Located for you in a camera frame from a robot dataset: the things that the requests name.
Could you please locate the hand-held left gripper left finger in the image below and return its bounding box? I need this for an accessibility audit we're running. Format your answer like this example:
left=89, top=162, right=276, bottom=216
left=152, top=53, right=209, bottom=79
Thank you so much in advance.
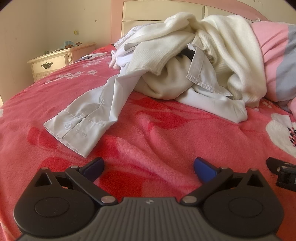
left=28, top=157, right=118, bottom=207

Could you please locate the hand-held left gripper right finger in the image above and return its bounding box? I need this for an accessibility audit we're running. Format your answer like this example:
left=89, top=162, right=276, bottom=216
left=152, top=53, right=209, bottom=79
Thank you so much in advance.
left=180, top=157, right=269, bottom=207

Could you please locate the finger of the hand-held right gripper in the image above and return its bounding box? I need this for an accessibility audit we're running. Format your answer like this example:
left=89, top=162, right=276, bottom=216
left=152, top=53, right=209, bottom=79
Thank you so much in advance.
left=266, top=157, right=296, bottom=188

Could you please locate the cream printed sweatshirt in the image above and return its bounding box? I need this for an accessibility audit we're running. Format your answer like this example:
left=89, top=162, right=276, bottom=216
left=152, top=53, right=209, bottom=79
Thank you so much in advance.
left=135, top=57, right=193, bottom=100

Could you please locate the light grey shirt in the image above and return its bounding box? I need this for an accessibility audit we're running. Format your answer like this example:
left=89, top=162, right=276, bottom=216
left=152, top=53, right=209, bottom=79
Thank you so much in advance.
left=43, top=43, right=248, bottom=158

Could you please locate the red floral blanket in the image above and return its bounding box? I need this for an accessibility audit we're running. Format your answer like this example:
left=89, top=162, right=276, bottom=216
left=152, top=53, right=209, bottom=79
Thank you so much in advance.
left=0, top=43, right=296, bottom=234

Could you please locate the cream nightstand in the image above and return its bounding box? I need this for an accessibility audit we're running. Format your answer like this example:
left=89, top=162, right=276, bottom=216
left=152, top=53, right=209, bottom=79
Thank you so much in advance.
left=27, top=42, right=97, bottom=82

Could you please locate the cream ribbed knit sweater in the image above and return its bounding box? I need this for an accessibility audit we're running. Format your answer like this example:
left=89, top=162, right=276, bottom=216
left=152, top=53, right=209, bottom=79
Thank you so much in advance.
left=192, top=15, right=266, bottom=107

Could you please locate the pink and grey quilt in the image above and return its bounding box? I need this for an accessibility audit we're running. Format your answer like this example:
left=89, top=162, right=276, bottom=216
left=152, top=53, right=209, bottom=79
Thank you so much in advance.
left=250, top=21, right=296, bottom=113

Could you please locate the black cloth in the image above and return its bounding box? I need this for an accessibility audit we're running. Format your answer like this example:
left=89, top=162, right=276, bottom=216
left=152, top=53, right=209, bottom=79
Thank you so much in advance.
left=176, top=47, right=197, bottom=61

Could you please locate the clutter on nightstand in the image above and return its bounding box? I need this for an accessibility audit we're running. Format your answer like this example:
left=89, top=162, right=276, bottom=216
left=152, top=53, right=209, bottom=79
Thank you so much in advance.
left=44, top=40, right=82, bottom=54

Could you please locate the pink and cream headboard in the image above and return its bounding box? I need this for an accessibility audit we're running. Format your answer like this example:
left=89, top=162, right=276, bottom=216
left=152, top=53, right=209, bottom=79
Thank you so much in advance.
left=111, top=0, right=296, bottom=45

